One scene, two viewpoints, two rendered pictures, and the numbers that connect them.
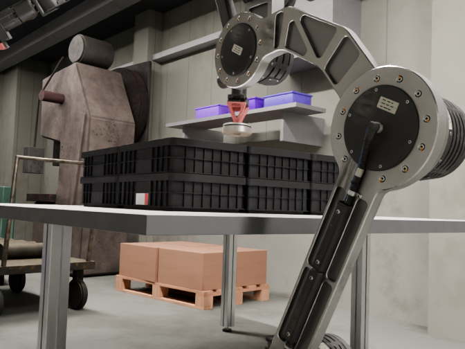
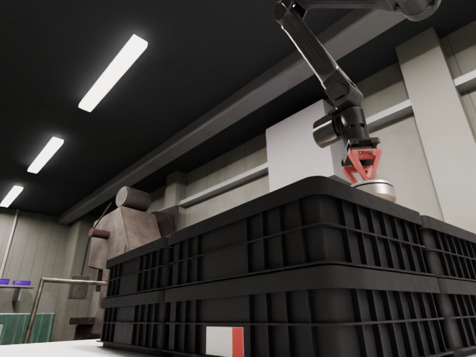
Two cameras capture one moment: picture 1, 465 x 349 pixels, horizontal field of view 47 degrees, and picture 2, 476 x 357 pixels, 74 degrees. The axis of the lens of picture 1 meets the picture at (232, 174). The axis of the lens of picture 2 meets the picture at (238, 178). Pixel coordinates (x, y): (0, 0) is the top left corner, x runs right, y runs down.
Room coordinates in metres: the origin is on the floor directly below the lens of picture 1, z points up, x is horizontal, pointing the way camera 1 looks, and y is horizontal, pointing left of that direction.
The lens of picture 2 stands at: (1.30, 0.31, 0.77)
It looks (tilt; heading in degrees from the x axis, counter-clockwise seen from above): 23 degrees up; 356
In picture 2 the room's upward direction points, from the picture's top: 1 degrees counter-clockwise
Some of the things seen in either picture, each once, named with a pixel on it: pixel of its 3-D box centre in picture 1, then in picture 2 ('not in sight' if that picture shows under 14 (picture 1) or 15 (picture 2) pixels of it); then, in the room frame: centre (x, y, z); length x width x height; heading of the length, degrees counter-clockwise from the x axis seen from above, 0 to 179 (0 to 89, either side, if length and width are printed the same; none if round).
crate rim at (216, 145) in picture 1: (181, 149); (283, 231); (1.90, 0.18, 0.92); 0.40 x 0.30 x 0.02; 36
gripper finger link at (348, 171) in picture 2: (238, 113); (361, 172); (1.94, -0.01, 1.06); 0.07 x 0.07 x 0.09; 81
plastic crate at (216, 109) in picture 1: (216, 113); not in sight; (4.63, 0.16, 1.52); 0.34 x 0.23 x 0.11; 41
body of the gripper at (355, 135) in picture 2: (239, 93); (357, 143); (1.93, -0.01, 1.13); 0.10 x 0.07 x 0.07; 171
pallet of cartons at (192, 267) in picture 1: (191, 270); not in sight; (4.40, 0.31, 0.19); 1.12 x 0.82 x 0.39; 41
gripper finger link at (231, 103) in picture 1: (236, 111); (364, 167); (1.92, -0.01, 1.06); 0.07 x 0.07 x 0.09; 81
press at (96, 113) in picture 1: (81, 156); (120, 281); (5.71, 1.61, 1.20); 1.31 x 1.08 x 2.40; 41
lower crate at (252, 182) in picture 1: (247, 197); (380, 316); (2.08, -0.06, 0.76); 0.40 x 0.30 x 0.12; 36
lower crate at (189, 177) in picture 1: (179, 193); (290, 320); (1.90, 0.18, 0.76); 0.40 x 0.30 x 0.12; 36
